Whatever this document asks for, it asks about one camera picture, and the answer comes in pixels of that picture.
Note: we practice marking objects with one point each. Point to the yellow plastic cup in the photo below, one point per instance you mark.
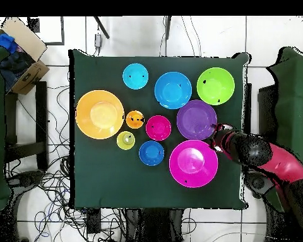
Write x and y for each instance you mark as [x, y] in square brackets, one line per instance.
[122, 142]

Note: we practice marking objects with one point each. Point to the green plastic bowl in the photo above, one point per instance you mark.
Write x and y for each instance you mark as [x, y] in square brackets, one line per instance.
[216, 83]

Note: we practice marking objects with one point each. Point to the black power strip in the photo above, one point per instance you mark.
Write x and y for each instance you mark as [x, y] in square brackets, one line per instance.
[94, 221]

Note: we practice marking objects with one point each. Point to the large pink plastic bowl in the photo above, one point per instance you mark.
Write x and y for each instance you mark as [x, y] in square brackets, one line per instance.
[192, 174]

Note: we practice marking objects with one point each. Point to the medium blue plastic bowl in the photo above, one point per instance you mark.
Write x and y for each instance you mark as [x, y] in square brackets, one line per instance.
[173, 90]

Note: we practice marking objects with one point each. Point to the bright blue cloth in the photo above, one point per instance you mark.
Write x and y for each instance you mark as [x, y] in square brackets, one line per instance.
[2, 41]

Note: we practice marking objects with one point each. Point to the cardboard box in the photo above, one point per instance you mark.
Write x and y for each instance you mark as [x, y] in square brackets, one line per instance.
[22, 35]

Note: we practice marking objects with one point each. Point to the black metal frame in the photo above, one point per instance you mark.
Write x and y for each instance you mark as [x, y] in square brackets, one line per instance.
[41, 113]

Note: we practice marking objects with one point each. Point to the small dark blue bowl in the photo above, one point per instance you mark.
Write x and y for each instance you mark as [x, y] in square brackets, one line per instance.
[150, 153]

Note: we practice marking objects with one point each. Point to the small red plastic bowl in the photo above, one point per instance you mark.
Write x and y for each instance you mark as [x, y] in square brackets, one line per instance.
[159, 131]

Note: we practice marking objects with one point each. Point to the large orange plastic bowl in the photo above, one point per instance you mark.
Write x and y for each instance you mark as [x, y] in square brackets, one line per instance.
[98, 116]

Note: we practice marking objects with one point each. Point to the small light blue bowl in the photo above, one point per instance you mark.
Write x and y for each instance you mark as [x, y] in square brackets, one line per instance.
[136, 82]

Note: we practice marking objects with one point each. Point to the orange plastic cup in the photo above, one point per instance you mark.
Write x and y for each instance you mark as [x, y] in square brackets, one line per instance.
[133, 124]

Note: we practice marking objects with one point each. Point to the grey power adapter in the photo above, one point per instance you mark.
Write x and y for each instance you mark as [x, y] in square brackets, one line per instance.
[98, 40]

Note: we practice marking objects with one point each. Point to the dark green tablecloth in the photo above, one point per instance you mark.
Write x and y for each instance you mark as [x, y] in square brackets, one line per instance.
[103, 176]

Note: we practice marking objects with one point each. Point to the dark fabric bundle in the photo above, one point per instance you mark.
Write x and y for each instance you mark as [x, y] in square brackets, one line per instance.
[15, 65]

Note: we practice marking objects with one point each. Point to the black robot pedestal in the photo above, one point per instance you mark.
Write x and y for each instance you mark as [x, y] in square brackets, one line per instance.
[154, 224]

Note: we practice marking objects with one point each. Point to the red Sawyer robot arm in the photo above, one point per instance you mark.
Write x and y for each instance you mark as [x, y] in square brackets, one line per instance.
[285, 163]

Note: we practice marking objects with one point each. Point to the purple plastic bowl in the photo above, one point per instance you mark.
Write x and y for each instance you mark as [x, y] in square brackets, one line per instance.
[192, 118]

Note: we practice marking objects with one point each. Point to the black tripod leg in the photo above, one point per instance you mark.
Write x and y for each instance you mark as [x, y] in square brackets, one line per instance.
[168, 26]
[102, 27]

